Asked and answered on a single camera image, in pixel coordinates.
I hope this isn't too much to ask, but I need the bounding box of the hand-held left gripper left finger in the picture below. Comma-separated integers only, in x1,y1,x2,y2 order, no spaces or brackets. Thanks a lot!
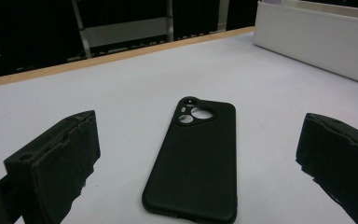
3,110,102,224

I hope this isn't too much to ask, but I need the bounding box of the white plastic bin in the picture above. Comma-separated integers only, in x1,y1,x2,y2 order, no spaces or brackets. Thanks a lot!
254,0,358,86

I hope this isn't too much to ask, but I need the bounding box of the white metal stand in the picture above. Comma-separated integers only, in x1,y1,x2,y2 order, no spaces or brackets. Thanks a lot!
71,0,231,60

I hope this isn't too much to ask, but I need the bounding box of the white table board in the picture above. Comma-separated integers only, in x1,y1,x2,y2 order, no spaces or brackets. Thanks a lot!
0,31,358,224

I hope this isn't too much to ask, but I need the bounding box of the black phone case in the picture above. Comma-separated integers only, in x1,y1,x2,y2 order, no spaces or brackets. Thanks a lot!
141,96,239,224

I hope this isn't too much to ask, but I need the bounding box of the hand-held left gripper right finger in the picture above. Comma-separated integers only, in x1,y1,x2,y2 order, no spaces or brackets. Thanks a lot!
296,112,358,224

